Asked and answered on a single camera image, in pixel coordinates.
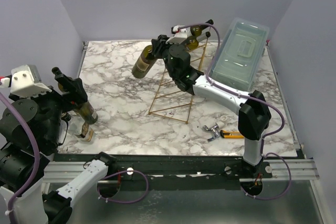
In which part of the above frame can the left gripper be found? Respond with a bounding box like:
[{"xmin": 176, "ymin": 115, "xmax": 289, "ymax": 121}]
[{"xmin": 12, "ymin": 72, "xmax": 88, "ymax": 148}]

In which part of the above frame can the wine bottle brown label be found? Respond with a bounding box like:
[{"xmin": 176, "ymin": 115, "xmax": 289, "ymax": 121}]
[{"xmin": 181, "ymin": 31, "xmax": 211, "ymax": 51}]

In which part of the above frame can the clear glass bottle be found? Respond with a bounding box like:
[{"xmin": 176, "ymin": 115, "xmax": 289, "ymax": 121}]
[{"xmin": 75, "ymin": 122, "xmax": 94, "ymax": 143}]

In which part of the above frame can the wine bottle white label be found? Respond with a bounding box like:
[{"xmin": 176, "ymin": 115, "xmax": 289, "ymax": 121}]
[{"xmin": 187, "ymin": 25, "xmax": 208, "ymax": 37}]

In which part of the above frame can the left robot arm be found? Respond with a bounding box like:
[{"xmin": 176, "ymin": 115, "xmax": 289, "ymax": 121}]
[{"xmin": 1, "ymin": 66, "xmax": 117, "ymax": 223}]

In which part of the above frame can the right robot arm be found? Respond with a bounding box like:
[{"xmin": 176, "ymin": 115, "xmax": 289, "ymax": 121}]
[{"xmin": 151, "ymin": 35, "xmax": 271, "ymax": 178}]

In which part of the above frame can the rear dark wine bottle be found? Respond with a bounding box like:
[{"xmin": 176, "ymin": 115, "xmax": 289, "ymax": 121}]
[{"xmin": 51, "ymin": 67, "xmax": 98, "ymax": 125}]

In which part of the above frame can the translucent green plastic toolbox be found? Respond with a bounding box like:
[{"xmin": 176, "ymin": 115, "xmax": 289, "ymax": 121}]
[{"xmin": 208, "ymin": 18, "xmax": 269, "ymax": 91}]

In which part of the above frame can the white plastic pipe fitting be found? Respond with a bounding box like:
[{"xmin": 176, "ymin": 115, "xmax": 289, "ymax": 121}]
[{"xmin": 217, "ymin": 115, "xmax": 228, "ymax": 129}]

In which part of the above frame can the yellow utility knife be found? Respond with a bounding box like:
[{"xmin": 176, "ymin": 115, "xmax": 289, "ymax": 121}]
[{"xmin": 219, "ymin": 130, "xmax": 244, "ymax": 139}]

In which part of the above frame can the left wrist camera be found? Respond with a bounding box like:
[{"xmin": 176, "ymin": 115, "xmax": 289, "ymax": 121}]
[{"xmin": 1, "ymin": 65, "xmax": 52, "ymax": 98}]

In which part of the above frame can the gold wire wine rack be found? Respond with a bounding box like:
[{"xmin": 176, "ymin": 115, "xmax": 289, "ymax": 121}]
[{"xmin": 148, "ymin": 39, "xmax": 208, "ymax": 124}]

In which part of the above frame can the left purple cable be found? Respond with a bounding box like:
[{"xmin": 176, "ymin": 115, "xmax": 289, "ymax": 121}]
[{"xmin": 0, "ymin": 92, "xmax": 40, "ymax": 224}]

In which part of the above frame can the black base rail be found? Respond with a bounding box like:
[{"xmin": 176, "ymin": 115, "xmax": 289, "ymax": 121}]
[{"xmin": 45, "ymin": 152, "xmax": 272, "ymax": 191}]

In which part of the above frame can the aluminium frame rail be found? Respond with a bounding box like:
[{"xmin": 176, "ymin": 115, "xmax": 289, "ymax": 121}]
[{"xmin": 43, "ymin": 159, "xmax": 320, "ymax": 183}]

